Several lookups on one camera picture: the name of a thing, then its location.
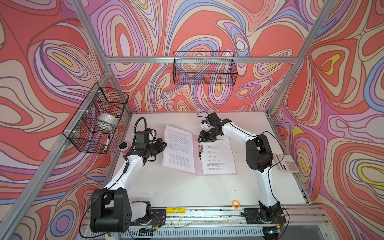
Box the black wire basket wall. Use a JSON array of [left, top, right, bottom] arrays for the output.
[[63, 83, 129, 154], [173, 50, 238, 86]]

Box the black wire basket left wall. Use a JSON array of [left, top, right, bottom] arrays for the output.
[[63, 83, 129, 154]]

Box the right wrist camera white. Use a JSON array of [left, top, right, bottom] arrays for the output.
[[201, 119, 212, 132]]

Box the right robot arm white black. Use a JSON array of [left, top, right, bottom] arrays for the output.
[[198, 113, 282, 223]]

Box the black marker in basket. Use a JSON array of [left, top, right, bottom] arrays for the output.
[[104, 135, 111, 153]]

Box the metal folder clip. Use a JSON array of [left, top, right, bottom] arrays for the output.
[[199, 144, 204, 161]]

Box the yellow label block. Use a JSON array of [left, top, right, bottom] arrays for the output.
[[166, 207, 186, 214]]

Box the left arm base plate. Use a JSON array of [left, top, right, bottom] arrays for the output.
[[131, 209, 167, 227]]

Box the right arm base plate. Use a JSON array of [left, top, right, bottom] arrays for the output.
[[240, 208, 287, 225]]

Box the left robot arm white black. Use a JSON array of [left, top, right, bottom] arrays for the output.
[[90, 128, 167, 233]]

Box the pink folder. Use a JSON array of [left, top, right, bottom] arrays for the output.
[[161, 131, 238, 177]]

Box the printed paper sheet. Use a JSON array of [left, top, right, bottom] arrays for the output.
[[163, 125, 196, 174], [200, 136, 237, 175]]

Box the black wire basket back wall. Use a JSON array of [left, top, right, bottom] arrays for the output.
[[173, 50, 238, 86]]

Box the pink cup with black lid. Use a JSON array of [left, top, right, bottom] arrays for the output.
[[119, 142, 130, 154]]

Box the white tape roll in basket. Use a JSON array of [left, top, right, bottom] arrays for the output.
[[95, 113, 119, 132]]

